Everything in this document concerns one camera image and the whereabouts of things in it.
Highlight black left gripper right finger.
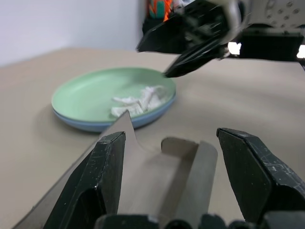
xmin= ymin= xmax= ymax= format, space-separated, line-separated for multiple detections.
xmin=216 ymin=127 xmax=305 ymax=224

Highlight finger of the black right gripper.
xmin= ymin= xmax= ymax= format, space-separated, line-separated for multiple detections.
xmin=136 ymin=11 xmax=199 ymax=54
xmin=163 ymin=38 xmax=230 ymax=78

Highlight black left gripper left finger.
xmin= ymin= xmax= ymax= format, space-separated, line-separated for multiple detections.
xmin=44 ymin=131 xmax=126 ymax=229

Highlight brown cardboard piece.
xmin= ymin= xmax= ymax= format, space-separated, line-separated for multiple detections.
xmin=13 ymin=109 xmax=219 ymax=229

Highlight black box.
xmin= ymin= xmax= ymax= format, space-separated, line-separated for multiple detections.
xmin=142 ymin=16 xmax=169 ymax=34

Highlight orange and green items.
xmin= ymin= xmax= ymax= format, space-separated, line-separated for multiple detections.
xmin=147 ymin=0 xmax=174 ymax=22

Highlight white crumpled tissue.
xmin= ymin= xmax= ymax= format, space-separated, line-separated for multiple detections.
xmin=110 ymin=85 xmax=169 ymax=119

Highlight blue plate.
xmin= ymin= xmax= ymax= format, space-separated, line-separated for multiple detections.
xmin=52 ymin=93 xmax=178 ymax=133

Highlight green plate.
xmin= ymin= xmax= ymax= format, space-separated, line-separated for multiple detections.
xmin=51 ymin=67 xmax=177 ymax=125

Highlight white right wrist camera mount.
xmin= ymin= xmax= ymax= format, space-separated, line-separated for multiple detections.
xmin=214 ymin=0 xmax=254 ymax=46

